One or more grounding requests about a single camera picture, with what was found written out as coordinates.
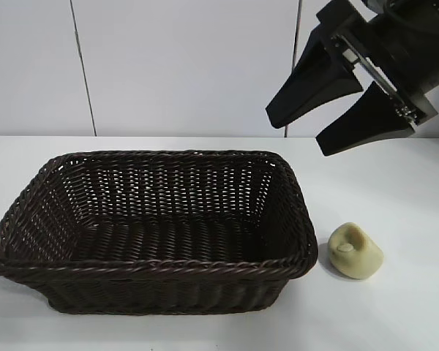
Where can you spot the pale yellow pear-shaped fruit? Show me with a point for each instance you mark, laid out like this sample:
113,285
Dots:
355,263

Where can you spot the dark brown wicker basket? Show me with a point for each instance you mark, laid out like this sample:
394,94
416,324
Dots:
150,285

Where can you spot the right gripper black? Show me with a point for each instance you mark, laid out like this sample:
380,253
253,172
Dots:
402,58

